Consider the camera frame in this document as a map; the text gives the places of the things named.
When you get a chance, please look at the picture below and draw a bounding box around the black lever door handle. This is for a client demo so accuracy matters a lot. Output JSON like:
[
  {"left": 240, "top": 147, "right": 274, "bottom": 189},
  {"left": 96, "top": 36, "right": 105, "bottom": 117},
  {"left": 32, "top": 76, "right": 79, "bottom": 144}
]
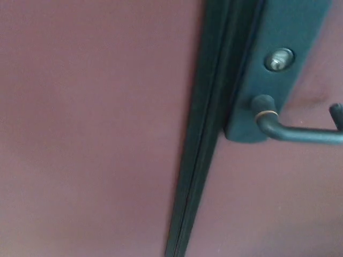
[{"left": 250, "top": 95, "right": 343, "bottom": 147}]

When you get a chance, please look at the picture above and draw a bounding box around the black door edge strip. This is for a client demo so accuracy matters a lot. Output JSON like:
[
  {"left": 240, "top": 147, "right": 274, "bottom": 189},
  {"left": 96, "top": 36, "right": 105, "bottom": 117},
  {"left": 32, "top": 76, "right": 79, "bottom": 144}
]
[{"left": 163, "top": 0, "right": 266, "bottom": 257}]

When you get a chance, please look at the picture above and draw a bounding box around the maroon door leaf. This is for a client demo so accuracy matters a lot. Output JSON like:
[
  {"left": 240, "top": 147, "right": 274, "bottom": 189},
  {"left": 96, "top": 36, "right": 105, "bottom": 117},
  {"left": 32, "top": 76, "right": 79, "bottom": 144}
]
[
  {"left": 182, "top": 0, "right": 343, "bottom": 257},
  {"left": 0, "top": 0, "right": 206, "bottom": 257}
]

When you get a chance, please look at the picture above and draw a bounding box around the silver lock cylinder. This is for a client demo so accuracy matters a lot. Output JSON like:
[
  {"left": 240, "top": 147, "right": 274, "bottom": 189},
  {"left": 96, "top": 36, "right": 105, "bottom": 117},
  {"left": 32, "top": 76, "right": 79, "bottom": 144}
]
[{"left": 264, "top": 47, "right": 296, "bottom": 73}]

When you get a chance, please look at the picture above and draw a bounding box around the black lock plate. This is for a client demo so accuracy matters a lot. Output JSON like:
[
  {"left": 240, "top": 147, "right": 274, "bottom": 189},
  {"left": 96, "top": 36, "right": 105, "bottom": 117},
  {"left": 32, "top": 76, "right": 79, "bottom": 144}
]
[{"left": 224, "top": 0, "right": 333, "bottom": 143}]

